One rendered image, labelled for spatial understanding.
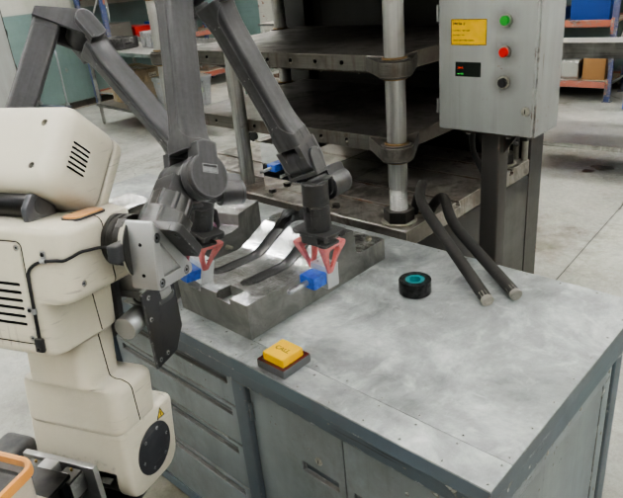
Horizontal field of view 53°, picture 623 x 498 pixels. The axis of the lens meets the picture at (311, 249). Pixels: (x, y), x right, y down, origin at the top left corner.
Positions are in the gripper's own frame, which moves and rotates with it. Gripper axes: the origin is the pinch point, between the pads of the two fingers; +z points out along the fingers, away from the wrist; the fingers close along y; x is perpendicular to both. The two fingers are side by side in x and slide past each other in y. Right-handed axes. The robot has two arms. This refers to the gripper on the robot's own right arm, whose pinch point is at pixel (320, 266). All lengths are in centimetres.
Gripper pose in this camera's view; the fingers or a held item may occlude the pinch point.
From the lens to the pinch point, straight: 136.0
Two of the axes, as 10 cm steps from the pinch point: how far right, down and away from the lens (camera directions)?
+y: -7.3, -2.2, 6.4
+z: 0.8, 9.1, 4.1
